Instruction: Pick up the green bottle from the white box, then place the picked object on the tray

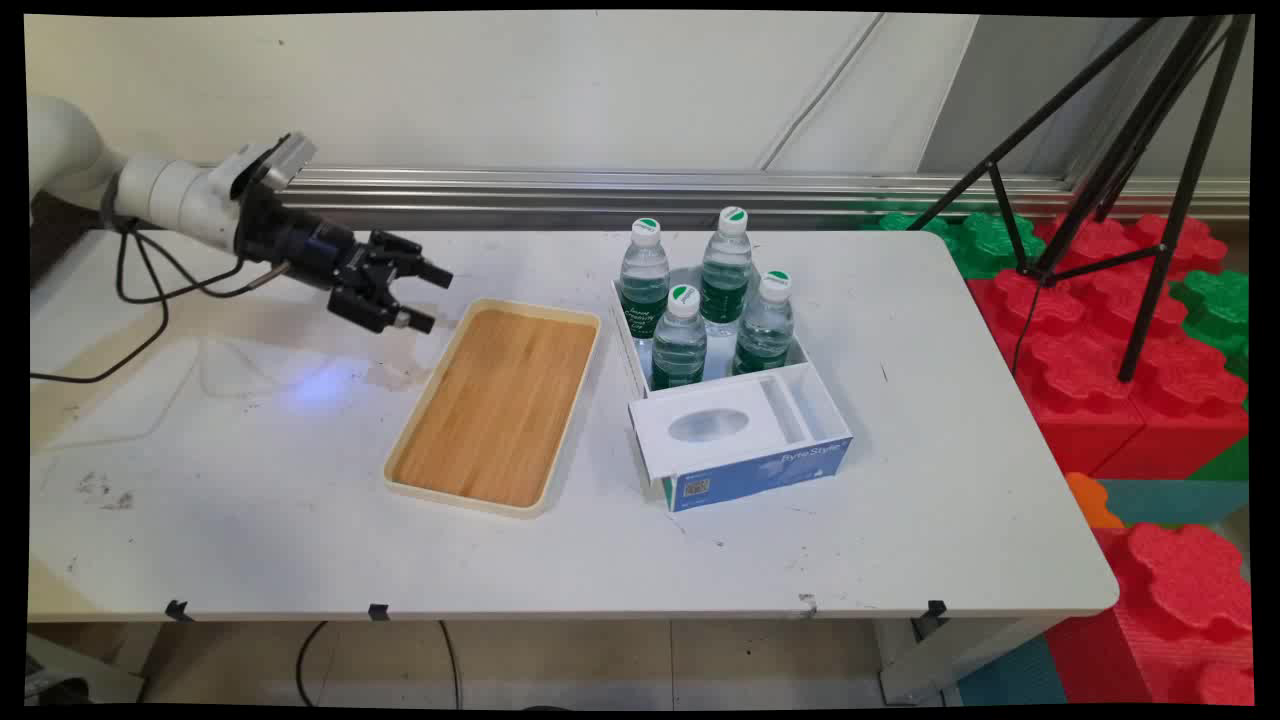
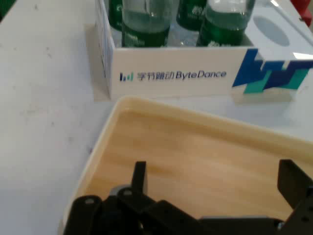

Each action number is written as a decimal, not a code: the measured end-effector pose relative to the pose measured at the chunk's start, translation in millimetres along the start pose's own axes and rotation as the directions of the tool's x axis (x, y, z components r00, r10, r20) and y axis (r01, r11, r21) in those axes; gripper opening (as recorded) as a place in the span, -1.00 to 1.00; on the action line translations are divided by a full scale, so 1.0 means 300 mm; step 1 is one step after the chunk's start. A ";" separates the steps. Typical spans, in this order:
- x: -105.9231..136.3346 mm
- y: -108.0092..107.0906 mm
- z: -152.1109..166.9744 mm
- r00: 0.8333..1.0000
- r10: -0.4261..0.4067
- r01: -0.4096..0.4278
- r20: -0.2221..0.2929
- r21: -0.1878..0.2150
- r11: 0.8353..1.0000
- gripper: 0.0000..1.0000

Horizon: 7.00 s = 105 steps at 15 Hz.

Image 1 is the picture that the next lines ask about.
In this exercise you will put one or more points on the green label water bottle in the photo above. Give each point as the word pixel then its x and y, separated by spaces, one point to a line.
pixel 765 330
pixel 726 275
pixel 644 285
pixel 679 345

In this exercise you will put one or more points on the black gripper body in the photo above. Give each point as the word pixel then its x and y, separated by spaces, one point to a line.
pixel 305 248

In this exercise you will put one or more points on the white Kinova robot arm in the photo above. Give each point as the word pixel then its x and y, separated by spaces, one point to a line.
pixel 170 195

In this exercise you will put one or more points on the white and blue cardboard box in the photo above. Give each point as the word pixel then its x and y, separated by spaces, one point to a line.
pixel 745 440

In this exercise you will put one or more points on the teal foam mat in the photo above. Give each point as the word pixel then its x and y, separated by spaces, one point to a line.
pixel 1180 500

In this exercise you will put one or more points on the white table leg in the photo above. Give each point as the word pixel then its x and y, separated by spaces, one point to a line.
pixel 950 660

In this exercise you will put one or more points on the orange foam block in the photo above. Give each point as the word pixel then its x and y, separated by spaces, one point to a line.
pixel 1090 500

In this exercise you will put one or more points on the cream tray with wooden bottom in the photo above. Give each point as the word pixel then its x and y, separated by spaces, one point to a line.
pixel 495 408

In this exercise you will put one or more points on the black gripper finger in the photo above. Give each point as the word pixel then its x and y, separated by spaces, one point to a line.
pixel 385 312
pixel 415 262

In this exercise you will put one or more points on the black tripod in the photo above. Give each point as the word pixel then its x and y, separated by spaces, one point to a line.
pixel 1190 170

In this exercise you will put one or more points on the aluminium rail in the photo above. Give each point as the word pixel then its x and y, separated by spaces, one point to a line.
pixel 700 190

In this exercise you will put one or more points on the large red foam block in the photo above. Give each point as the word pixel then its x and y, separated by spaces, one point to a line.
pixel 1080 370

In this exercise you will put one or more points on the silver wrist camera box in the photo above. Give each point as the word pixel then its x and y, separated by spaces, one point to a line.
pixel 275 158

